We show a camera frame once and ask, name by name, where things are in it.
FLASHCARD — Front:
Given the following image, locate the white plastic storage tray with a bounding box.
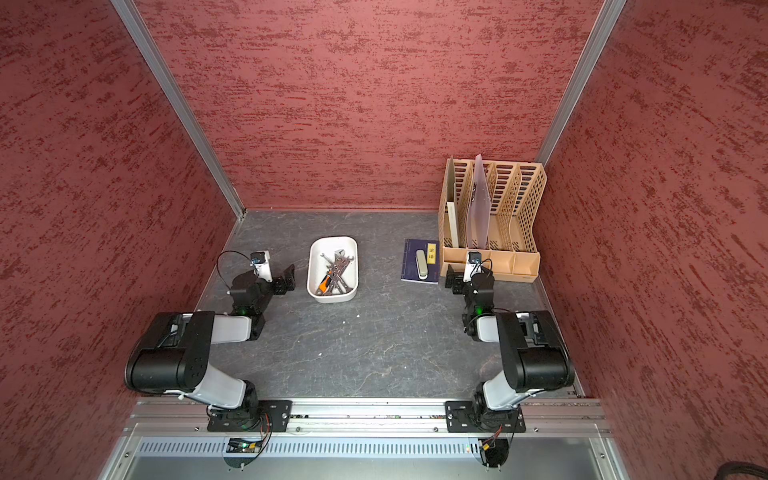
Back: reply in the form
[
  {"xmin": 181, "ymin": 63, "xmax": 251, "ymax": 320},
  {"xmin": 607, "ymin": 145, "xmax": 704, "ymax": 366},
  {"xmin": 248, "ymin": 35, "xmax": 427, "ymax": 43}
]
[{"xmin": 307, "ymin": 236, "xmax": 359, "ymax": 304}]

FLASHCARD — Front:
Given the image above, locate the large silver combination wrench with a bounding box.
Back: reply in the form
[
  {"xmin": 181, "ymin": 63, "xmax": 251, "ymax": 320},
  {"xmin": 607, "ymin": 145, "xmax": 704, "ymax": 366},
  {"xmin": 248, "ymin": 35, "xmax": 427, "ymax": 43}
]
[{"xmin": 321, "ymin": 249, "xmax": 354, "ymax": 295}]

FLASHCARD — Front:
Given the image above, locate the orange handled adjustable wrench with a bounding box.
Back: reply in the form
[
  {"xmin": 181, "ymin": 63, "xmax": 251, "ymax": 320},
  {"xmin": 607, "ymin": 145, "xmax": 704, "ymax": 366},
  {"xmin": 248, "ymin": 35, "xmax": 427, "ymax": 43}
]
[{"xmin": 315, "ymin": 270, "xmax": 340, "ymax": 296}]

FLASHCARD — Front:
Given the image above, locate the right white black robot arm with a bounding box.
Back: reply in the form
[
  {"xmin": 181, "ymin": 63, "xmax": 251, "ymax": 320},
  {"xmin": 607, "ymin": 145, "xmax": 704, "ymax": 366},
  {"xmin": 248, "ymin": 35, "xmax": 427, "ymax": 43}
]
[{"xmin": 446, "ymin": 268, "xmax": 576, "ymax": 431}]

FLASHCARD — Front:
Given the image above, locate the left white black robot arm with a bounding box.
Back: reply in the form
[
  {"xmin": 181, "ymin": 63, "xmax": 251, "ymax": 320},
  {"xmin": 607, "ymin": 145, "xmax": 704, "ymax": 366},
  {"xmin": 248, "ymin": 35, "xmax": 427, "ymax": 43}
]
[{"xmin": 124, "ymin": 264, "xmax": 295, "ymax": 431}]

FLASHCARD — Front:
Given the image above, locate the beige stapler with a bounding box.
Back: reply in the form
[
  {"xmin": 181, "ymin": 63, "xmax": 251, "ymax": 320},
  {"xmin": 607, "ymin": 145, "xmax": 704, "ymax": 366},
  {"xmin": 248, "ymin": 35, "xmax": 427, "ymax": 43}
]
[{"xmin": 415, "ymin": 249, "xmax": 429, "ymax": 280}]

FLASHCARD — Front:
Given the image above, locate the dark blue notebook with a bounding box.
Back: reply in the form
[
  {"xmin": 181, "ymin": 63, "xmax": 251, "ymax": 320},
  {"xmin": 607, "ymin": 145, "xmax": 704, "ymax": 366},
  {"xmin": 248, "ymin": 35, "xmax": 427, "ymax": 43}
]
[{"xmin": 401, "ymin": 239, "xmax": 440, "ymax": 284}]

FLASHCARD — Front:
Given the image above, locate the white booklet in organizer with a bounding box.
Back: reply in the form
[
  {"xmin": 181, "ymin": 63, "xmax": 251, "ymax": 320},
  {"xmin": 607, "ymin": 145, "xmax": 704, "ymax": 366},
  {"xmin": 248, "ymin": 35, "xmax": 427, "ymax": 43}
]
[{"xmin": 446, "ymin": 201, "xmax": 460, "ymax": 248}]

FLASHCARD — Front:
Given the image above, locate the translucent plastic folder sheet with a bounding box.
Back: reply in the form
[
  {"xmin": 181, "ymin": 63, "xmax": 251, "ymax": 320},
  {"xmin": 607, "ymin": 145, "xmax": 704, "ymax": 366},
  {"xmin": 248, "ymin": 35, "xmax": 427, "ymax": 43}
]
[{"xmin": 467, "ymin": 155, "xmax": 491, "ymax": 250}]

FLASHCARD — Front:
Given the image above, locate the tan plastic file organizer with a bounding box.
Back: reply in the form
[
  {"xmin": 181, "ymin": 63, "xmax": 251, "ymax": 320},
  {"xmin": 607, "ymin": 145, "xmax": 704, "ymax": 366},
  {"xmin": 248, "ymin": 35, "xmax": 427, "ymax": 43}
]
[{"xmin": 437, "ymin": 158, "xmax": 547, "ymax": 283}]

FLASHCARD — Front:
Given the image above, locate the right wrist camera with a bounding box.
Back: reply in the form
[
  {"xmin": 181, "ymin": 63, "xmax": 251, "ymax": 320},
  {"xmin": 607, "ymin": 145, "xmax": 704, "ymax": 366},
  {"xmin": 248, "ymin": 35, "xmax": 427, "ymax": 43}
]
[{"xmin": 463, "ymin": 250, "xmax": 483, "ymax": 283}]

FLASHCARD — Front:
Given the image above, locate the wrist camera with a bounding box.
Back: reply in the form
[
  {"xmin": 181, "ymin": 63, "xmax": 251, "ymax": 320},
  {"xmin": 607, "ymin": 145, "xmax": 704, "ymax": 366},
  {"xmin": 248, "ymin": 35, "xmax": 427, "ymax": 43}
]
[
  {"xmin": 250, "ymin": 250, "xmax": 273, "ymax": 283},
  {"xmin": 463, "ymin": 250, "xmax": 483, "ymax": 283}
]

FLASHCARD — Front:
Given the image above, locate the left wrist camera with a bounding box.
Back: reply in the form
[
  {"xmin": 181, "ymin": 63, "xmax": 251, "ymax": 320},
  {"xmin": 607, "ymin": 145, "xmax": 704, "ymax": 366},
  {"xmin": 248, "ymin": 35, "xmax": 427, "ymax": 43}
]
[{"xmin": 250, "ymin": 250, "xmax": 273, "ymax": 283}]

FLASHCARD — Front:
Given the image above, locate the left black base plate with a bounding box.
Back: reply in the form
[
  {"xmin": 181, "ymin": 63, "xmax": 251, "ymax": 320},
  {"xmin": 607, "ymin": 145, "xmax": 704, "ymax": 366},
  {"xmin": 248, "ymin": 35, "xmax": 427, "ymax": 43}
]
[{"xmin": 207, "ymin": 400, "xmax": 293, "ymax": 434}]

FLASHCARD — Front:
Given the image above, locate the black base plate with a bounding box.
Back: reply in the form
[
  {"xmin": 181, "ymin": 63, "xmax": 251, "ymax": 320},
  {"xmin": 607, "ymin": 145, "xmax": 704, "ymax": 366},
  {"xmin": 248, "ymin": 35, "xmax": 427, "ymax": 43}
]
[
  {"xmin": 444, "ymin": 401, "xmax": 526, "ymax": 434},
  {"xmin": 207, "ymin": 400, "xmax": 293, "ymax": 434}
]

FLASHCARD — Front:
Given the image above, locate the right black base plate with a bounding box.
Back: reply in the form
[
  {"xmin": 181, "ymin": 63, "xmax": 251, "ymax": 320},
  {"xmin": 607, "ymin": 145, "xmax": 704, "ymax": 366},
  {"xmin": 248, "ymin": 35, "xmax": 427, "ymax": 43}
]
[{"xmin": 444, "ymin": 401, "xmax": 526, "ymax": 434}]

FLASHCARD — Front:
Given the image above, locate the aluminium front rail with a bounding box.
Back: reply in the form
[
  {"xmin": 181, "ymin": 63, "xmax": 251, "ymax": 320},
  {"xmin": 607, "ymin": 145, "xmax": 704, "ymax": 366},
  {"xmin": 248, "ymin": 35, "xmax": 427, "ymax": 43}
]
[{"xmin": 122, "ymin": 397, "xmax": 613, "ymax": 438}]

